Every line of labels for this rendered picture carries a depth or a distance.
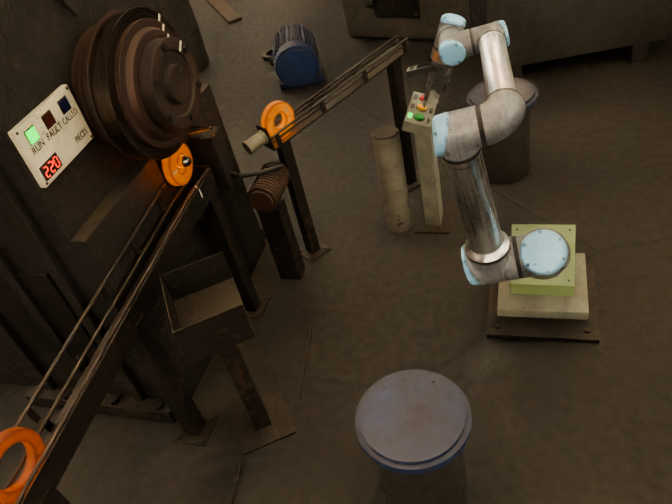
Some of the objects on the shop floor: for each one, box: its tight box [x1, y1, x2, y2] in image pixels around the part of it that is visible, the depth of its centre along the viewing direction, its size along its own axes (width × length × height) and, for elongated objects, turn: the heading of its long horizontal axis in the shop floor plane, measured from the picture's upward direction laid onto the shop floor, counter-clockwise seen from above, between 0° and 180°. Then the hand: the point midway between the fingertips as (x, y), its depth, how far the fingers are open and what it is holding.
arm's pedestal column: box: [486, 264, 600, 344], centre depth 247 cm, size 40×40×8 cm
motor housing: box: [247, 160, 305, 280], centre depth 276 cm, size 13×22×54 cm, turn 178°
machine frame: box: [0, 0, 266, 423], centre depth 231 cm, size 73×108×176 cm
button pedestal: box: [402, 91, 454, 234], centre depth 279 cm, size 16×24×62 cm, turn 178°
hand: (423, 103), depth 251 cm, fingers closed
